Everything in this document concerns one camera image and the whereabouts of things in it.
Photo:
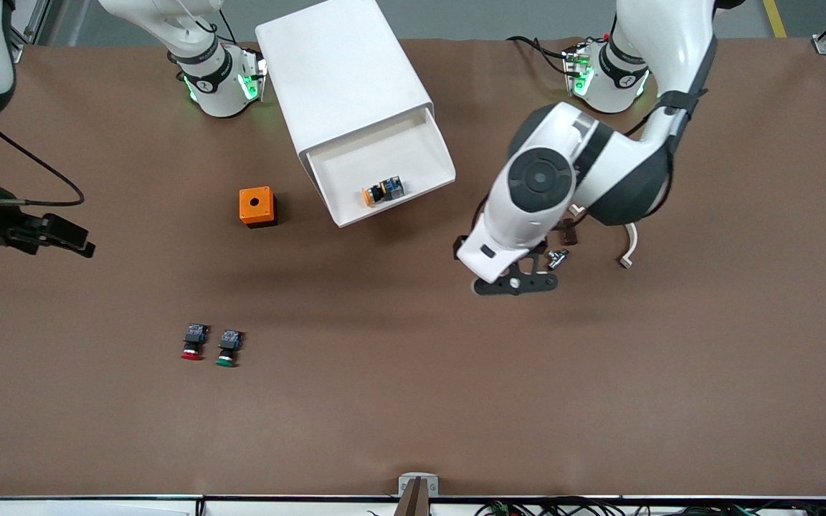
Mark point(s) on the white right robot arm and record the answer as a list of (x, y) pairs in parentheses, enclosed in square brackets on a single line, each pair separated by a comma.
[(219, 93)]

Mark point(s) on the brown terminal block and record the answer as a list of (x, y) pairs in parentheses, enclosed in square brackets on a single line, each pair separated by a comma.
[(568, 233)]

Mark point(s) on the green mushroom push button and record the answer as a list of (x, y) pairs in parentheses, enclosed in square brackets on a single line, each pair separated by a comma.
[(229, 348)]

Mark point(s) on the white table edge rail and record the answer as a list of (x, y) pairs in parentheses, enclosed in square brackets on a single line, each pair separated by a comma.
[(97, 505)]

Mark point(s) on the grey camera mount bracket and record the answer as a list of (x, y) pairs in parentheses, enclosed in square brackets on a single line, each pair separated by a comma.
[(418, 487)]

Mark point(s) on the orange box with hole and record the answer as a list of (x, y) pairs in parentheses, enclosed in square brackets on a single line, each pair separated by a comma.
[(266, 209)]

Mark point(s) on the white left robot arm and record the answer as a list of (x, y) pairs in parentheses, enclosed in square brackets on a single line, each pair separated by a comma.
[(664, 36)]

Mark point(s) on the yellow mushroom push button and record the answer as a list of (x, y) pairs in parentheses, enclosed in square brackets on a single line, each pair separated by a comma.
[(382, 192)]

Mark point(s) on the small metal fitting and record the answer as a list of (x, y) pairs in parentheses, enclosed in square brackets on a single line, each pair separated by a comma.
[(558, 259)]

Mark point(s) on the red mushroom push button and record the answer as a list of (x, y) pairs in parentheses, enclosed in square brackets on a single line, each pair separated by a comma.
[(194, 342)]

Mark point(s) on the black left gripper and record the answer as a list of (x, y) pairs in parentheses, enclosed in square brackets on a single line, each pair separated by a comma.
[(459, 243)]

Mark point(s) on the white curved plastic arc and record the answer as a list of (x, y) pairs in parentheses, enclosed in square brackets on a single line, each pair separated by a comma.
[(630, 247)]

